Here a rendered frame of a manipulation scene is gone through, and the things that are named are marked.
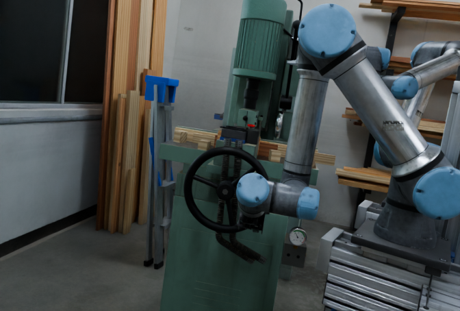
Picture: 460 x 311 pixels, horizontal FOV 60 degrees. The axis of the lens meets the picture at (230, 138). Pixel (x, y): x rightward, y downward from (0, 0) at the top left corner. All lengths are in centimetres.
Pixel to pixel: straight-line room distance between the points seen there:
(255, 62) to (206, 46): 264
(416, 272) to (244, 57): 93
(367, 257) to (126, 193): 213
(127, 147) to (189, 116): 137
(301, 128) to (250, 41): 60
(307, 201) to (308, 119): 22
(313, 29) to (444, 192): 43
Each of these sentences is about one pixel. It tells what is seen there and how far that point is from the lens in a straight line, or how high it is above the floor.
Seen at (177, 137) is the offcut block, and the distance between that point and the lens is 160.
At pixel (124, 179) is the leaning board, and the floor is 40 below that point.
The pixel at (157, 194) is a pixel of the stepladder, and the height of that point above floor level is 46.
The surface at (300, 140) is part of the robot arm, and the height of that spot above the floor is 103.
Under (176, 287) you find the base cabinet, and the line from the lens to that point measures 167.
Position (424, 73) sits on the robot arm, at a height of 128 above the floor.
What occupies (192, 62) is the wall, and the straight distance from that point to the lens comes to 418.
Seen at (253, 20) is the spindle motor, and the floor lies 141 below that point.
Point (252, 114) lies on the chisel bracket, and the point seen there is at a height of 105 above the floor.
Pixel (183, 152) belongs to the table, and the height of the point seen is 88.
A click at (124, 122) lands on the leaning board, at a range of 292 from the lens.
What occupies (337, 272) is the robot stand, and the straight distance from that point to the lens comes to 116.
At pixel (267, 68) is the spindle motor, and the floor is 124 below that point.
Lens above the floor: 113
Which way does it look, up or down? 7 degrees down
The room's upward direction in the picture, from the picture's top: 8 degrees clockwise
